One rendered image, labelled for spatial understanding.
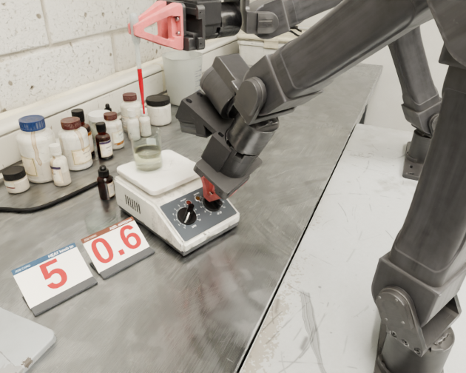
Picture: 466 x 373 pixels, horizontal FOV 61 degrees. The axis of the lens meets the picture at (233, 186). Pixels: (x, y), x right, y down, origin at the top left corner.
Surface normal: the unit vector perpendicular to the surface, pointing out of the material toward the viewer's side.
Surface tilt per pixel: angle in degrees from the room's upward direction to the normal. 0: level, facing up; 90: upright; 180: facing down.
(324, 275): 0
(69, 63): 90
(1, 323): 0
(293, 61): 80
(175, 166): 0
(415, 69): 91
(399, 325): 90
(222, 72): 91
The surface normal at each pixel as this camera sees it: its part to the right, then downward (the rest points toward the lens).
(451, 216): -0.74, 0.33
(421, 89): 0.09, 0.43
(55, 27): 0.91, 0.22
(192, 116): -0.57, 0.50
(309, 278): 0.01, -0.87
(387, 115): -0.40, 0.45
